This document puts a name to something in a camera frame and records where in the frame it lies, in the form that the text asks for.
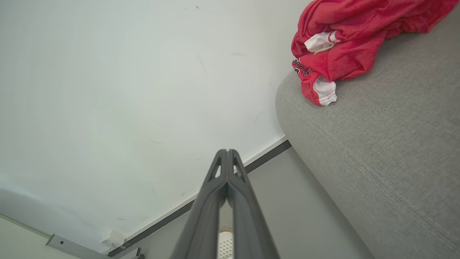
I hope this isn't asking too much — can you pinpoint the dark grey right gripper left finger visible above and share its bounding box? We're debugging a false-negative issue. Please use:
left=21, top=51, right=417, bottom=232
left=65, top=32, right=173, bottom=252
left=170, top=149, right=228, bottom=259

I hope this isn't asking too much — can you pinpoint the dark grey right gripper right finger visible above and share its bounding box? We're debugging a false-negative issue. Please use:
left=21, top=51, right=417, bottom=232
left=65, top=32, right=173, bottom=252
left=226, top=149, right=281, bottom=259

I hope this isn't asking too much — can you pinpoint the red and white jersey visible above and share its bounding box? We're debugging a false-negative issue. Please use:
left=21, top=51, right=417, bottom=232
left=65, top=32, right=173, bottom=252
left=291, top=0, right=460, bottom=106

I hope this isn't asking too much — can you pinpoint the beige plastic laundry basket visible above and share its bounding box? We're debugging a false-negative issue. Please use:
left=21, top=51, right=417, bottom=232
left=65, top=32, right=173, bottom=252
left=217, top=226, right=234, bottom=259

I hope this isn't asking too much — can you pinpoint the grey fabric sofa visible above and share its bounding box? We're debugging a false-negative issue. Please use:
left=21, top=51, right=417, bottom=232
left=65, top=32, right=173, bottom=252
left=275, top=4, right=460, bottom=259

